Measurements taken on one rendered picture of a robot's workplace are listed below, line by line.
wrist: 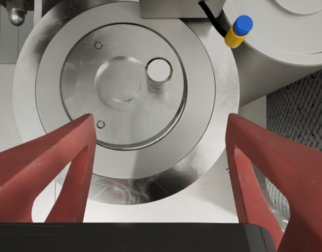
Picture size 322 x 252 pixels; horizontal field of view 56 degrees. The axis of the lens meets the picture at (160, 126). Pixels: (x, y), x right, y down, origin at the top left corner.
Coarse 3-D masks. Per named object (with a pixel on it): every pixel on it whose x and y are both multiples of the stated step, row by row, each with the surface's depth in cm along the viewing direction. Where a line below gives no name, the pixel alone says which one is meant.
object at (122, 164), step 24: (72, 24) 19; (96, 24) 19; (144, 24) 19; (168, 24) 19; (48, 48) 19; (192, 48) 19; (48, 72) 19; (192, 72) 19; (48, 96) 19; (192, 96) 19; (48, 120) 19; (192, 120) 19; (96, 144) 19; (168, 144) 19; (192, 144) 19; (96, 168) 19; (120, 168) 19; (144, 168) 19; (168, 168) 19
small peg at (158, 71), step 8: (152, 64) 15; (160, 64) 15; (168, 64) 15; (152, 72) 15; (160, 72) 15; (168, 72) 15; (152, 80) 15; (160, 80) 15; (168, 80) 15; (152, 88) 17; (160, 88) 16; (168, 88) 18
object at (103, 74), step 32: (96, 32) 18; (128, 32) 18; (64, 64) 18; (96, 64) 18; (128, 64) 18; (64, 96) 18; (96, 96) 18; (128, 96) 18; (160, 96) 18; (96, 128) 18; (128, 128) 18; (160, 128) 18
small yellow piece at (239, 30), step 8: (208, 8) 17; (208, 16) 17; (240, 16) 14; (248, 16) 14; (216, 24) 17; (232, 24) 14; (240, 24) 14; (248, 24) 14; (224, 32) 16; (232, 32) 14; (240, 32) 14; (248, 32) 14; (224, 40) 16; (232, 40) 15; (240, 40) 15
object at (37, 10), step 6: (36, 0) 21; (42, 0) 21; (48, 0) 22; (54, 0) 23; (60, 0) 25; (36, 6) 21; (42, 6) 21; (48, 6) 22; (36, 12) 21; (42, 12) 21
